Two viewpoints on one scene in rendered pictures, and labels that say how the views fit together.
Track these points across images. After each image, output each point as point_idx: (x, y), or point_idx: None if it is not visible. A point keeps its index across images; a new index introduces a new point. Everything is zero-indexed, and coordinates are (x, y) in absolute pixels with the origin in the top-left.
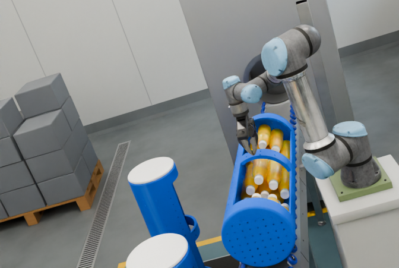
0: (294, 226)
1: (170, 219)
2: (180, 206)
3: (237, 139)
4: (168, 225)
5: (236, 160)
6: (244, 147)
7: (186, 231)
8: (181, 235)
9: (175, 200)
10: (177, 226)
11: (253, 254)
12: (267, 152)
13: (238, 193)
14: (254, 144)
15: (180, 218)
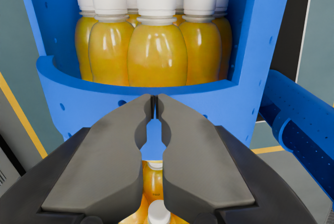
0: None
1: (331, 126)
2: (318, 144)
3: (311, 218)
4: (331, 120)
5: (247, 143)
6: (207, 129)
7: (296, 117)
8: (303, 112)
9: (332, 151)
10: (314, 120)
11: None
12: (90, 123)
13: (236, 57)
14: (105, 136)
15: (311, 129)
